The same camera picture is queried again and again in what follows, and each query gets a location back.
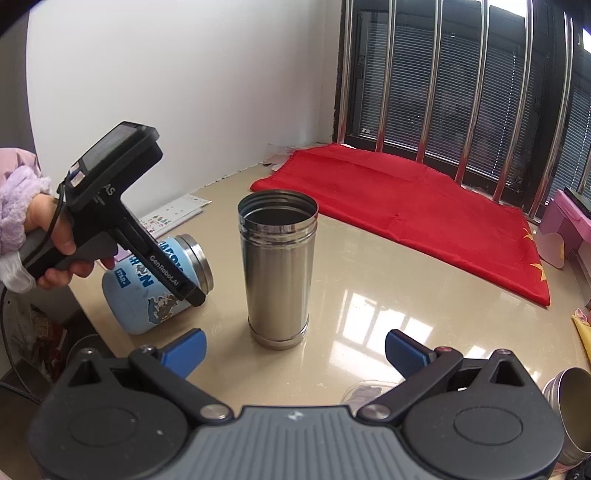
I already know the person's left forearm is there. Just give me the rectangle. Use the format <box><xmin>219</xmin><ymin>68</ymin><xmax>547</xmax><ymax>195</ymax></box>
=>
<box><xmin>0</xmin><ymin>148</ymin><xmax>52</xmax><ymax>294</ymax></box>

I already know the row of steel window bars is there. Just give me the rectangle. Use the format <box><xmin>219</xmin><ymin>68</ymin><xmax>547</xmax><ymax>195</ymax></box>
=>
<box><xmin>336</xmin><ymin>0</ymin><xmax>583</xmax><ymax>222</ymax></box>

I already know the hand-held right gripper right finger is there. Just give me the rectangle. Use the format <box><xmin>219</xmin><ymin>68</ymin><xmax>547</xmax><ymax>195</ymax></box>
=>
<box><xmin>360</xmin><ymin>330</ymin><xmax>523</xmax><ymax>424</ymax></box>

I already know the pink plastic box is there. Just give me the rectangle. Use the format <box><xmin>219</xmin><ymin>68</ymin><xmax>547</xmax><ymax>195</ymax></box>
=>
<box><xmin>539</xmin><ymin>188</ymin><xmax>591</xmax><ymax>269</ymax></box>

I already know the black framed window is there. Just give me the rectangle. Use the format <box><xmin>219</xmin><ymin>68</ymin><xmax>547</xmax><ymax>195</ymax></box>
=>
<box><xmin>332</xmin><ymin>0</ymin><xmax>591</xmax><ymax>224</ymax></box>

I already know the person's left hand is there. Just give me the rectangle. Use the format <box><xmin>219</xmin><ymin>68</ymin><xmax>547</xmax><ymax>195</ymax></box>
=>
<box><xmin>23</xmin><ymin>194</ymin><xmax>117</xmax><ymax>291</ymax></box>

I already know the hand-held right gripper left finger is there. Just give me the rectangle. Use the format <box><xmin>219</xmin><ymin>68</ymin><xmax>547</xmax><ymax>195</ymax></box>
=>
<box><xmin>68</xmin><ymin>329</ymin><xmax>232</xmax><ymax>424</ymax></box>

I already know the yellow packet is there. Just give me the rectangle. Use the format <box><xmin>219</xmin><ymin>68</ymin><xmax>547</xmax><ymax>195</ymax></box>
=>
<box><xmin>571</xmin><ymin>308</ymin><xmax>591</xmax><ymax>367</ymax></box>

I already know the blue printed cup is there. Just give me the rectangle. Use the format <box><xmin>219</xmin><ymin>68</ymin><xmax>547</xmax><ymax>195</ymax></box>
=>
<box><xmin>102</xmin><ymin>233</ymin><xmax>214</xmax><ymax>336</ymax></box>

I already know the red printed bag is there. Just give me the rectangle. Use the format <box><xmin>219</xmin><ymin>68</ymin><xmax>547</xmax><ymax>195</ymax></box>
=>
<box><xmin>16</xmin><ymin>302</ymin><xmax>68</xmax><ymax>372</ymax></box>

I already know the round metal tin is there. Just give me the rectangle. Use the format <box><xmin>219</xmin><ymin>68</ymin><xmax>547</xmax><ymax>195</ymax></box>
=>
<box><xmin>542</xmin><ymin>367</ymin><xmax>591</xmax><ymax>466</ymax></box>

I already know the tall stainless steel cup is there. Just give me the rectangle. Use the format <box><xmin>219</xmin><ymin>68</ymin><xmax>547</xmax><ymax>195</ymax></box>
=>
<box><xmin>237</xmin><ymin>189</ymin><xmax>320</xmax><ymax>350</ymax></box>

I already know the red cloth with yellow stars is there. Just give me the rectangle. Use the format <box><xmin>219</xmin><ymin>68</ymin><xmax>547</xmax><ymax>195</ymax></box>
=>
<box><xmin>250</xmin><ymin>143</ymin><xmax>551</xmax><ymax>306</ymax></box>

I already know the sticker sheet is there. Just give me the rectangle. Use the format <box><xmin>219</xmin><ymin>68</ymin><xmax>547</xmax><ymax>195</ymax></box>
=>
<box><xmin>137</xmin><ymin>193</ymin><xmax>212</xmax><ymax>233</ymax></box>

